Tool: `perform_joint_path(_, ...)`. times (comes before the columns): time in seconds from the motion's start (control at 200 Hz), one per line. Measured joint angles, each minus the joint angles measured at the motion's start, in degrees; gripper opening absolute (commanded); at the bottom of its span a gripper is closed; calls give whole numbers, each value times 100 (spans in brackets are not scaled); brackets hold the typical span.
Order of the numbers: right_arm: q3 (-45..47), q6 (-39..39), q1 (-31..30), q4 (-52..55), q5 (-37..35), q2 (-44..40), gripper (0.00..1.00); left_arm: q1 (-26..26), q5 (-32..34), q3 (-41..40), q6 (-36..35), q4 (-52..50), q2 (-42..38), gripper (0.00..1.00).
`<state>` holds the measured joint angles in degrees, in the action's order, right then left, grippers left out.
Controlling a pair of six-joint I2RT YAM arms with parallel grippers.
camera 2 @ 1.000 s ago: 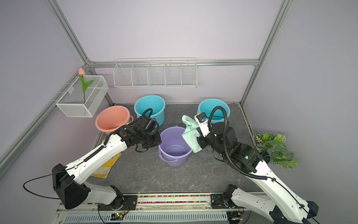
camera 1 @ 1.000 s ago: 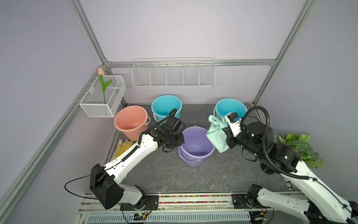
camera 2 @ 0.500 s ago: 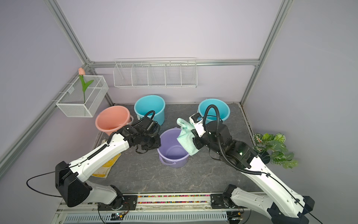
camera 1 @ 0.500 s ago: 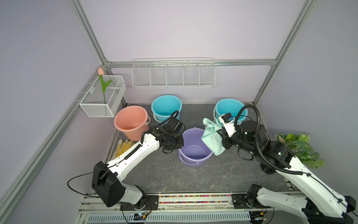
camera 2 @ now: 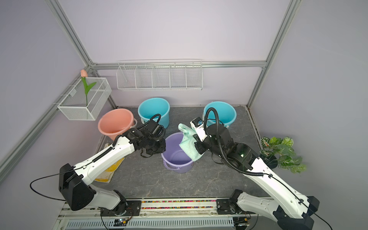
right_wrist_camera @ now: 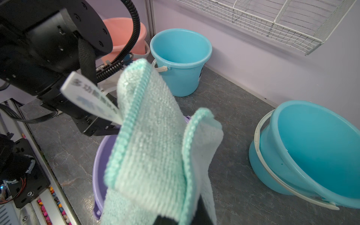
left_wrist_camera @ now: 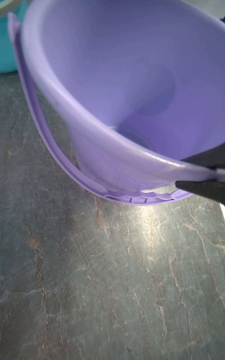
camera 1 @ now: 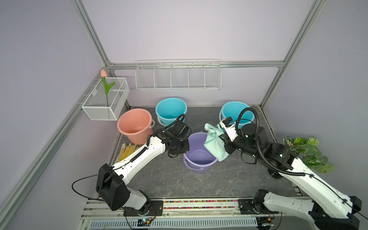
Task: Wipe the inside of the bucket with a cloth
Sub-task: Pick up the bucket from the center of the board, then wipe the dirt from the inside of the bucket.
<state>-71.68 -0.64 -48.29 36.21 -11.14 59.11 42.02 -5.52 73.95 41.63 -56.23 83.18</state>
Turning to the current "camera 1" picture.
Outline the mint green cloth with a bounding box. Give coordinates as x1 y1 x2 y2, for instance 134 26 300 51
204 123 229 162

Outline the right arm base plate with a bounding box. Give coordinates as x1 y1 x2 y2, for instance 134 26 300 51
238 199 279 215

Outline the potted green plant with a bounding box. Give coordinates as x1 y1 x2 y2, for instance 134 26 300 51
267 136 335 179

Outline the white vented cable duct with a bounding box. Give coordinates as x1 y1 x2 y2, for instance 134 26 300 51
88 217 258 230

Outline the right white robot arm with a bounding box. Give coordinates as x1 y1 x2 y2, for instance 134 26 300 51
220 121 362 230

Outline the teal bucket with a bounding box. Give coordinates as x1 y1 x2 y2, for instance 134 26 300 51
155 97 187 126
218 101 255 128

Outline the pink artificial tulip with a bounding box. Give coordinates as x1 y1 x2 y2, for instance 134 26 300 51
100 70 115 106

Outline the purple bucket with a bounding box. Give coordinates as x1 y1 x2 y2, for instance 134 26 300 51
183 132 218 173

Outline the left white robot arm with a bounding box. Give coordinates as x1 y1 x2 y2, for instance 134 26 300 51
96 120 192 215

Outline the pink plastic bucket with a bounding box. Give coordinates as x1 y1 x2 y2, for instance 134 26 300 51
117 108 155 145

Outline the white wire basket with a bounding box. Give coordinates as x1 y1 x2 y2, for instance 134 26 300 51
81 77 130 121

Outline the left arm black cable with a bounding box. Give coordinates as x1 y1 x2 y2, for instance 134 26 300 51
71 169 116 200

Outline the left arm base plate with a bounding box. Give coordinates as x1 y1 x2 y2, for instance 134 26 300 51
124 200 163 217

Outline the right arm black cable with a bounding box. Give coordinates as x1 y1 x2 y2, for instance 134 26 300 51
304 172 368 220

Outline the yellow white work glove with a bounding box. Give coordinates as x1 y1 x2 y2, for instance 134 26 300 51
115 143 140 163

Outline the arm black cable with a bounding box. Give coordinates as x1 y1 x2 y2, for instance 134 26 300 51
71 169 116 200
304 172 368 220

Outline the long white wire shelf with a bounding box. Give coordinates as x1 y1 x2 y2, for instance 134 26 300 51
135 59 222 91

